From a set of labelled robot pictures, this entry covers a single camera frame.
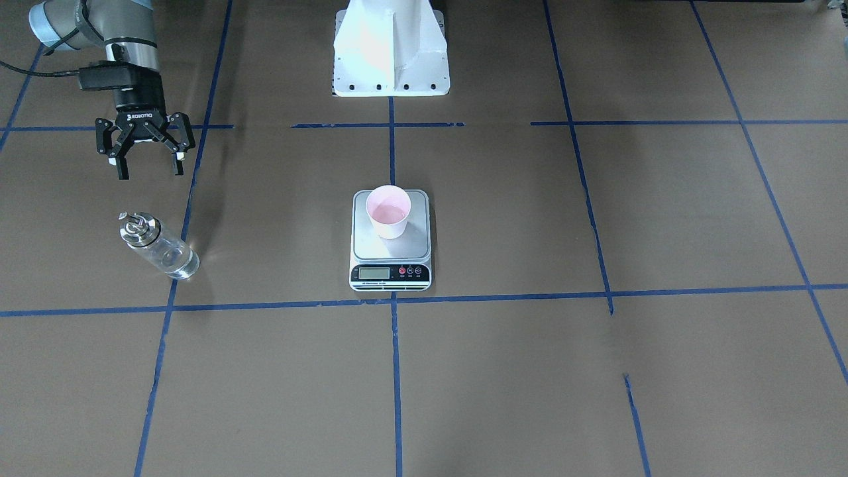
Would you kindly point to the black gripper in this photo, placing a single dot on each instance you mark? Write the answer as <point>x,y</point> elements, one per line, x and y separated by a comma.
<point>140,101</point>

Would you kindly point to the clear glass sauce bottle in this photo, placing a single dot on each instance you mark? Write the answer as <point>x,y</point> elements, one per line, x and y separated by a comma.
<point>158,245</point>

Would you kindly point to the pink plastic cup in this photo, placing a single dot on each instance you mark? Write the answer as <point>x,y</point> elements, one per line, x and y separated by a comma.
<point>388,208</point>

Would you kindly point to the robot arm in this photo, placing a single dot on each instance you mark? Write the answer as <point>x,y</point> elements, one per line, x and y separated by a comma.
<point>123,29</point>

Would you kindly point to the digital kitchen scale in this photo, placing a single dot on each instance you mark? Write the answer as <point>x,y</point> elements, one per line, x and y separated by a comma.
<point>402,264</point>

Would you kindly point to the brown paper table cover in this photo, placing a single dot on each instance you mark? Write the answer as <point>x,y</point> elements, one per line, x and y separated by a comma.
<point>617,247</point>

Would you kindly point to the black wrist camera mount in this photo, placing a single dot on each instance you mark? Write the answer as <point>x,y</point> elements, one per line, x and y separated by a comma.
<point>107,76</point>

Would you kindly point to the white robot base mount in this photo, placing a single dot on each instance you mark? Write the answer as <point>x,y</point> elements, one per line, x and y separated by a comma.
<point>391,49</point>

